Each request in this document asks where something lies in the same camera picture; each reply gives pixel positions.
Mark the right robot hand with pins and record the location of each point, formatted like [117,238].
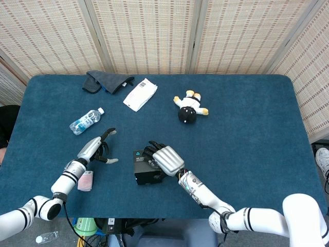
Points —
[168,159]

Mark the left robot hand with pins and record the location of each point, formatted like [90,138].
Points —
[90,149]

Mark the black cardboard box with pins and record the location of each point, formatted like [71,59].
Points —
[144,167]

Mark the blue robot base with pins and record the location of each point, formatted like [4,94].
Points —
[174,234]

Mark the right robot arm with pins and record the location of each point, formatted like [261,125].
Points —
[257,213]

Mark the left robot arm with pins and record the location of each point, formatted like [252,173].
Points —
[64,180]

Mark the black box with white label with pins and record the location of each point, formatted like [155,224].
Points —
[113,229]

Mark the clear plastic water bottle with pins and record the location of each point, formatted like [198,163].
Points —
[86,121]

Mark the pink tissue pack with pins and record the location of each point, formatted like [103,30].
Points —
[86,182]

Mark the black and white plush doll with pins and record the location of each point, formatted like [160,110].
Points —
[189,105]

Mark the grey folded cloth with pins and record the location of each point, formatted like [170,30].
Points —
[110,82]

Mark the white wet wipes pack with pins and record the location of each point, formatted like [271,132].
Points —
[140,95]

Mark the green plastic cup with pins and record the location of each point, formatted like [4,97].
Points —
[84,226]

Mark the person in black clothing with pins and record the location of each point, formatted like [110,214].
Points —
[9,123]

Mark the crushed clear plastic bottle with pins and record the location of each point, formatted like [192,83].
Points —
[47,237]

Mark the blue felt table cover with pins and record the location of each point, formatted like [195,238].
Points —
[257,115]

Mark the woven bamboo screen panel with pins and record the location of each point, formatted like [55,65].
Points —
[51,36]
[244,36]
[313,77]
[7,87]
[149,36]

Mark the white sneaker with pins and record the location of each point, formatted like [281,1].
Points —
[322,159]

